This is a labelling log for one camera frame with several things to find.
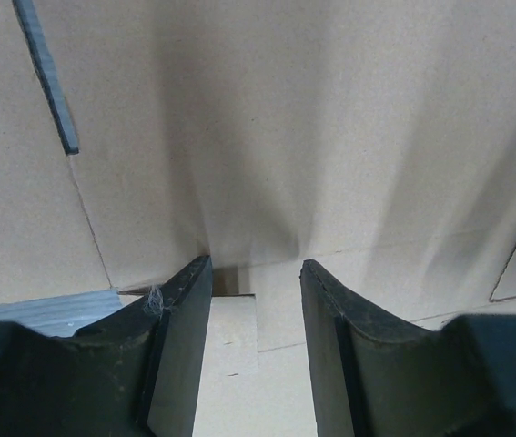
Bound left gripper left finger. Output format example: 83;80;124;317
0;256;213;436

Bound cardboard box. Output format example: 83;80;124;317
0;1;516;436

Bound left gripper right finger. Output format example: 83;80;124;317
300;259;516;436

